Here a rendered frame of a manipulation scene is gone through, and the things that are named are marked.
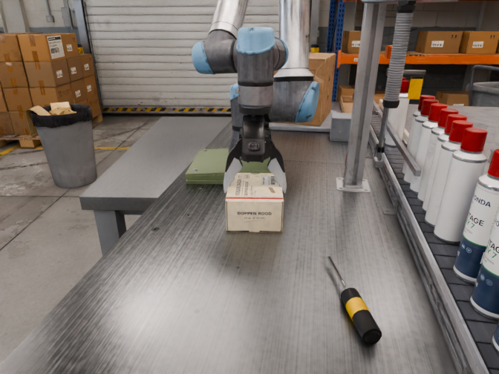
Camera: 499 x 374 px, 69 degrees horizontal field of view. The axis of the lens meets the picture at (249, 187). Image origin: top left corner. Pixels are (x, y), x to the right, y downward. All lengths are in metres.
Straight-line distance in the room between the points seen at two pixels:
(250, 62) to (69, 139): 2.55
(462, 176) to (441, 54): 4.39
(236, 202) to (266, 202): 0.06
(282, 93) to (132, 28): 4.59
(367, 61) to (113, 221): 0.78
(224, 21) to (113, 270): 0.61
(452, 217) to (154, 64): 5.05
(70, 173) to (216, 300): 2.76
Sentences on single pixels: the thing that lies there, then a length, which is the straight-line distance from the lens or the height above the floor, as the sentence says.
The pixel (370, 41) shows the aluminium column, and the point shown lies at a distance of 0.97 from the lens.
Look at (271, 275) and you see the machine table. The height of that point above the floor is 0.83.
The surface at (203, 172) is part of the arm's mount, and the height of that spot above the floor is 0.86.
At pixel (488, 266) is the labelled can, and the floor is 0.95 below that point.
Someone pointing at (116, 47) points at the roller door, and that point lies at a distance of 5.64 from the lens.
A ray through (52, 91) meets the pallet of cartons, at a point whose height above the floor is 0.60.
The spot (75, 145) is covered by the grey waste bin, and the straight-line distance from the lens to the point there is 3.22.
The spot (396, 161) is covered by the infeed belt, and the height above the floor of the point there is 0.88.
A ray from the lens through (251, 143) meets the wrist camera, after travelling 0.72.
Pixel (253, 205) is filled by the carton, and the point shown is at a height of 0.90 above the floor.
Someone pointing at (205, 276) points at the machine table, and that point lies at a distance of 0.68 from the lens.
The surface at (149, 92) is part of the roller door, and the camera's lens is 5.59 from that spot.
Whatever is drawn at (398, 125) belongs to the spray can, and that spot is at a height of 0.95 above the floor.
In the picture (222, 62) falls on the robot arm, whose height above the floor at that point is 1.16.
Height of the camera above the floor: 1.24
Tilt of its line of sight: 24 degrees down
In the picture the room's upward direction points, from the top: straight up
